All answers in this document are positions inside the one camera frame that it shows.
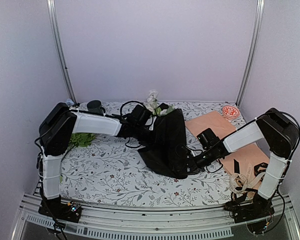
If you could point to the left aluminium frame post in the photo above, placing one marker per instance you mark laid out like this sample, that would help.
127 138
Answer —
51 7

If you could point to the green leafy flower bunch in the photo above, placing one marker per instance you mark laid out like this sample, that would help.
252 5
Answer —
82 140

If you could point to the floral patterned tablecloth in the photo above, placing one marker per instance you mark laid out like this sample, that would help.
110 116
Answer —
109 170

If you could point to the blue orange flower stems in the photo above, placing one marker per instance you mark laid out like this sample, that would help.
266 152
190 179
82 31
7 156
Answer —
69 102

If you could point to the pink wrapping paper sheet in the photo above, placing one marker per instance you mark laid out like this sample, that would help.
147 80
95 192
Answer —
240 143

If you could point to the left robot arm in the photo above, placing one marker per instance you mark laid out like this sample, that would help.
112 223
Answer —
62 122

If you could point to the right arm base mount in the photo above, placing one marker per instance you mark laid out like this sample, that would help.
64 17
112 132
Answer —
257 209

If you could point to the cream printed ribbon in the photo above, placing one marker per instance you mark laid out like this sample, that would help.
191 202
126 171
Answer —
239 184

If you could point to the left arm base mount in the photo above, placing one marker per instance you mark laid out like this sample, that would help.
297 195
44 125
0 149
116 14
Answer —
61 211

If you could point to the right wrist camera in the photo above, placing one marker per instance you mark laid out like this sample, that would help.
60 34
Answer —
207 138

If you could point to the black printed ribbon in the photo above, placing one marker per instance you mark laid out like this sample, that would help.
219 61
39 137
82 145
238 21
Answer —
251 173

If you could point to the black wrapping paper sheet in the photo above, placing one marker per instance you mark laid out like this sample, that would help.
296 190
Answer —
161 156

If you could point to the red patterned small bowl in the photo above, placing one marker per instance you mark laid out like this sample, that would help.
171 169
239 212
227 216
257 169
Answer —
230 111

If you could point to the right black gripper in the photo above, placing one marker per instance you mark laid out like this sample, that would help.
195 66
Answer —
194 167

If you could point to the small white flower stem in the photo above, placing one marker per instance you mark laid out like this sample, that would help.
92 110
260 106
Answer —
152 102

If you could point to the dark grey mug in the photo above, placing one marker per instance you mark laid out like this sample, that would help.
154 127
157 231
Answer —
95 107

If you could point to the right aluminium frame post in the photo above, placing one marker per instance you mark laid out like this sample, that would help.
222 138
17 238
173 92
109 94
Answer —
260 5

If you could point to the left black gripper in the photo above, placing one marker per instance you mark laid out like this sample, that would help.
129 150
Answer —
154 141

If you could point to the aluminium frame post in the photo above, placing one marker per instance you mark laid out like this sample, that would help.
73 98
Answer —
260 5
51 7

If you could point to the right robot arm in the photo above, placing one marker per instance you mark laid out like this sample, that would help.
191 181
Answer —
279 129

